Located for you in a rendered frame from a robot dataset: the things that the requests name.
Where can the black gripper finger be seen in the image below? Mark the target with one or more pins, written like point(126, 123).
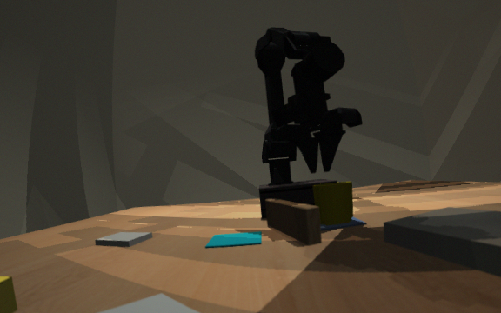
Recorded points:
point(328, 143)
point(308, 147)

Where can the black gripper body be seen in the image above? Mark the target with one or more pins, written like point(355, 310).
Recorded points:
point(328, 120)

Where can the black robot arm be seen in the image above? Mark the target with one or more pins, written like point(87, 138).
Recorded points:
point(321, 60)

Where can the dark olive cylinder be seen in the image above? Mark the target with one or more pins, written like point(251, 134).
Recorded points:
point(334, 201)

